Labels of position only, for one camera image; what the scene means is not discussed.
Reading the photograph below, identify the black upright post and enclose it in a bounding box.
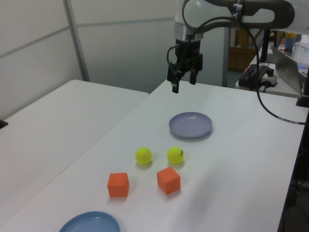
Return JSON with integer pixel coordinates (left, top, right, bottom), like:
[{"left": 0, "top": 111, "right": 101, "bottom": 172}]
[{"left": 262, "top": 29, "right": 271, "bottom": 64}]

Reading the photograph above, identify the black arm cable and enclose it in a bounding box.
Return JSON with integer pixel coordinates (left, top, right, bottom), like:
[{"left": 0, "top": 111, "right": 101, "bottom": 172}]
[{"left": 166, "top": 0, "right": 308, "bottom": 125}]

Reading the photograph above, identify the tennis ball with black print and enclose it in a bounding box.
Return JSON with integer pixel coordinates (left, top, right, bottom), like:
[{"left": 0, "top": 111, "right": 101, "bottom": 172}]
[{"left": 167, "top": 146, "right": 185, "bottom": 165}]

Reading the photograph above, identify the emergency stop button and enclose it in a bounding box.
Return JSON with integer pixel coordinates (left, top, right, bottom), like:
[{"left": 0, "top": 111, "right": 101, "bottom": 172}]
[{"left": 262, "top": 69, "right": 278, "bottom": 87}]

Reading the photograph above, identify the plain yellow tennis ball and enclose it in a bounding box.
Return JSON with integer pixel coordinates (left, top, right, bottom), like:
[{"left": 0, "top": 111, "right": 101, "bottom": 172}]
[{"left": 135, "top": 146, "right": 153, "bottom": 165}]

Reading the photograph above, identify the purple plate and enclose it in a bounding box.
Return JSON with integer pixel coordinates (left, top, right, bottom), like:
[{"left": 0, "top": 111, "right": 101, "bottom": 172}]
[{"left": 168, "top": 111, "right": 214, "bottom": 140}]

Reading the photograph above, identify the brown cardboard panel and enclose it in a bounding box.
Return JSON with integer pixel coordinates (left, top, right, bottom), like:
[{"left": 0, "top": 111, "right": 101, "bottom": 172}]
[{"left": 235, "top": 28, "right": 253, "bottom": 47}]

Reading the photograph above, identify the orange cube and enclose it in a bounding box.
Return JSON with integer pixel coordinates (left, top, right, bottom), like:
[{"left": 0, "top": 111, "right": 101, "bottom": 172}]
[
  {"left": 107, "top": 172, "right": 130, "bottom": 198},
  {"left": 156, "top": 166, "right": 181, "bottom": 195}
]

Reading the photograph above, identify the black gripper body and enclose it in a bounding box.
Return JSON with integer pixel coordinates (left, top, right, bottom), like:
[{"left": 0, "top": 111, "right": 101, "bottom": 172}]
[{"left": 174, "top": 38, "right": 204, "bottom": 73}]

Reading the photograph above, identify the blue plate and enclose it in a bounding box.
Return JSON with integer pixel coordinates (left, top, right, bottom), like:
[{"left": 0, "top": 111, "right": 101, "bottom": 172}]
[{"left": 58, "top": 211, "right": 121, "bottom": 232}]

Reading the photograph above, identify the black power box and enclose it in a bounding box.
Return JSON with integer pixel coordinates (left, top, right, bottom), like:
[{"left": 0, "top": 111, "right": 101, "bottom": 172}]
[{"left": 239, "top": 64, "right": 276, "bottom": 87}]

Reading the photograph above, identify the brown cardboard box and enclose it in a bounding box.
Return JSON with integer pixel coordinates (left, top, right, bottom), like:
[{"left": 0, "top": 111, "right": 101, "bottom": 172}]
[{"left": 228, "top": 45, "right": 256, "bottom": 72}]

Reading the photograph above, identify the silver laptop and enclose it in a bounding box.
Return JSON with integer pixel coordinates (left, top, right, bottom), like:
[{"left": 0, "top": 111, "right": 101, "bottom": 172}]
[{"left": 270, "top": 44, "right": 304, "bottom": 96}]

